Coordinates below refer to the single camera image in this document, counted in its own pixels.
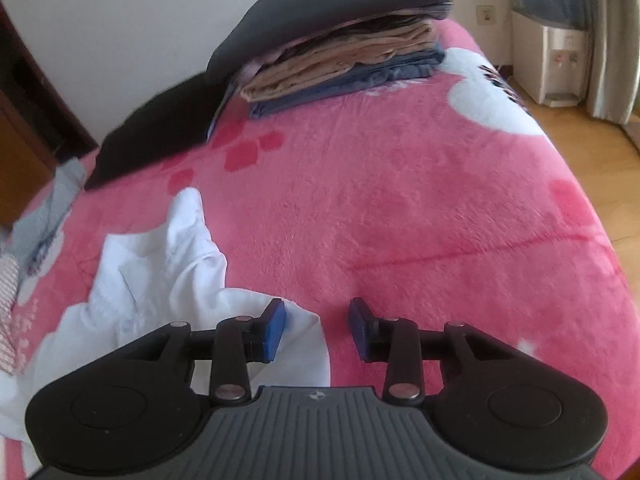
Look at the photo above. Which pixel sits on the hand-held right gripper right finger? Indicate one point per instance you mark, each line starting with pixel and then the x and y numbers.
pixel 357 330

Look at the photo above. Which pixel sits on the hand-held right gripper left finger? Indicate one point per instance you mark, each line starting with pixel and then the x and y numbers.
pixel 275 330

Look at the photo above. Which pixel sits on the white button shirt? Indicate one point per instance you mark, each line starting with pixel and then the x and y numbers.
pixel 165 270

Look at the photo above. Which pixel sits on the stack of folded clothes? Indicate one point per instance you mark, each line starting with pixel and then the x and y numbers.
pixel 360 80
pixel 325 5

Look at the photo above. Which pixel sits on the pink floral blanket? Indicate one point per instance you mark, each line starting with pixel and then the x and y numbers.
pixel 425 200

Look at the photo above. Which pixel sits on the black folded cloth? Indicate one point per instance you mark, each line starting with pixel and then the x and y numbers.
pixel 160 125

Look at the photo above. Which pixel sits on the light grey-blue garment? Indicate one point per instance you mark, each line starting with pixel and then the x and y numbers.
pixel 50 210

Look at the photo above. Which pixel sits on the striped garment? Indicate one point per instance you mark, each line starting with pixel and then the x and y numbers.
pixel 7 310

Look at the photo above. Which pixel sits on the beige folded garment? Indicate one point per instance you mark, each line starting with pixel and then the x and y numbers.
pixel 340 57

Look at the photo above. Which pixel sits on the brown wooden wardrobe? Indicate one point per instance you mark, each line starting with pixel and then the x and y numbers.
pixel 25 125

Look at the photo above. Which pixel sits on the white water dispenser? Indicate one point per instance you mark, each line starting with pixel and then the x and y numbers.
pixel 545 65

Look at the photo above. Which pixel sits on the beige curtain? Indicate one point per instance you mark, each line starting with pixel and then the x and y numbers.
pixel 615 50

